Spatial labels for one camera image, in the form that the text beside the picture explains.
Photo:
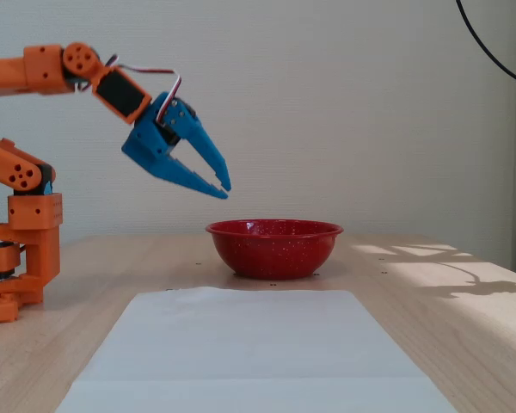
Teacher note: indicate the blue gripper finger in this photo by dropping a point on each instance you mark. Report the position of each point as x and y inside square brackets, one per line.
[206, 148]
[189, 178]

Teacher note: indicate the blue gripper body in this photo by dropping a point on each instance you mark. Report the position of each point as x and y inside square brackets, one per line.
[148, 148]

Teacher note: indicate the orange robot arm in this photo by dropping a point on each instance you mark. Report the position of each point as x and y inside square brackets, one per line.
[34, 211]

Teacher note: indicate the red speckled enamel bowl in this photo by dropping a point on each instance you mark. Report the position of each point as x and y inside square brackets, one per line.
[262, 254]

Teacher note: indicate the white paper sheet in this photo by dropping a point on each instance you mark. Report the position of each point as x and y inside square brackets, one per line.
[241, 357]

